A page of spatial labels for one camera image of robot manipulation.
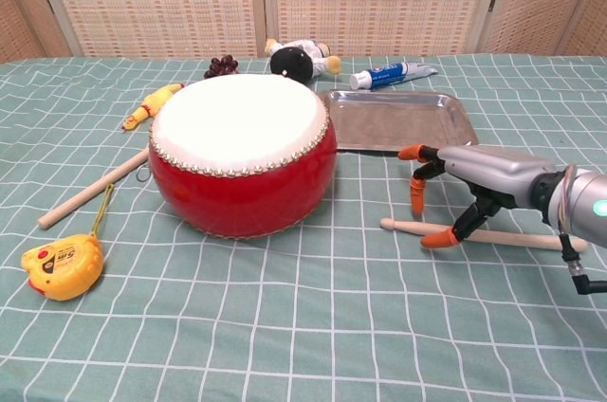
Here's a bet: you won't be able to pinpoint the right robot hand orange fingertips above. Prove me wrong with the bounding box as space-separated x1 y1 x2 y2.
396 144 566 249

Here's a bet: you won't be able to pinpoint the wooden drumstick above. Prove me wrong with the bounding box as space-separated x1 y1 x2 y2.
37 149 151 231
379 217 589 253

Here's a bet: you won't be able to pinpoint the rectangular metal tray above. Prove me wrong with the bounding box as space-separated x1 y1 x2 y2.
317 88 479 155

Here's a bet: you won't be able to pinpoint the blue white toothpaste tube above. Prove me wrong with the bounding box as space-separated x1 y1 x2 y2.
349 62 438 92

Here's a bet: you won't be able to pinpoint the green checked tablecloth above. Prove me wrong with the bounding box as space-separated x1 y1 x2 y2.
0 54 607 402

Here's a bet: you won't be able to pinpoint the plush doll black hair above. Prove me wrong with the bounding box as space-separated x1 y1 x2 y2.
264 38 342 84

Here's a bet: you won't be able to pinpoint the red drum white head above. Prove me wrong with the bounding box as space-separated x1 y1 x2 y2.
147 73 339 240

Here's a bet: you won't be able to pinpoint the dark red grape bunch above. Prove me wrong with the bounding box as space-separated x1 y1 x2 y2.
203 54 240 80

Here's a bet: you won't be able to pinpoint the yellow rubber chicken toy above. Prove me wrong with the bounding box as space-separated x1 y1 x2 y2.
120 82 185 132

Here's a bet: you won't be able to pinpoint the bamboo folding screen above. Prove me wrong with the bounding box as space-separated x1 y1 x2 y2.
0 0 607 62

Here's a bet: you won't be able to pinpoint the yellow tape measure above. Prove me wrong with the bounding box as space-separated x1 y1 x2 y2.
20 183 116 302

